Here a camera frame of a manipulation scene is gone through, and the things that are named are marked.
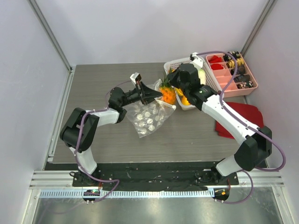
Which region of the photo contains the yellow banana bunch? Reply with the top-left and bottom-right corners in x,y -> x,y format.
175,88 -> 184,97

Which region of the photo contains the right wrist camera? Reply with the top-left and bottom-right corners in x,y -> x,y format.
190,52 -> 204,70

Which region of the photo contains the pink divided tray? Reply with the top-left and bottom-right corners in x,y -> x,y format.
206,51 -> 258,98

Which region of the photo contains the clear spotted zip bag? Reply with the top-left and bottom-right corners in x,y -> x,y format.
124,79 -> 176,138

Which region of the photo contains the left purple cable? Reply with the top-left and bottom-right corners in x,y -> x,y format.
74,80 -> 120,203

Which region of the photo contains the red folded cloth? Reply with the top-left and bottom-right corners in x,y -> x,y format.
215,102 -> 264,139

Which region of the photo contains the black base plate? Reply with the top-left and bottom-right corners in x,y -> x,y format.
45,161 -> 239,192

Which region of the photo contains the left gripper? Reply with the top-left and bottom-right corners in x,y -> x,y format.
120,81 -> 162,107

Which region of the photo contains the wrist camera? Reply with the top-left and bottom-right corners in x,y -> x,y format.
190,52 -> 204,70
130,72 -> 142,85

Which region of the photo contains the orange toy pineapple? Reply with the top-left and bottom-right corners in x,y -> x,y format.
159,74 -> 176,105

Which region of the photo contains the yellow orange mango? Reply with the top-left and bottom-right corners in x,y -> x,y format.
181,96 -> 190,105

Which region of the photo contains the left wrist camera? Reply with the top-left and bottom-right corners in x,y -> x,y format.
130,72 -> 142,85

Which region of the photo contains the white plastic fruit basket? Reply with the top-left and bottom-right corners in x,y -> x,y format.
164,57 -> 222,111

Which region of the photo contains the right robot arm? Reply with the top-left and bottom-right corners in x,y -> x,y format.
167,63 -> 272,184

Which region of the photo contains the white radish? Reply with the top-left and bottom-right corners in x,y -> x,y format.
198,69 -> 206,85

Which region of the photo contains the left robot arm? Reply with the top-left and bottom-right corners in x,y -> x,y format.
60,81 -> 162,186

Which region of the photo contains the white slotted cable duct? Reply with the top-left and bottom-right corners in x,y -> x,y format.
39,189 -> 214,199

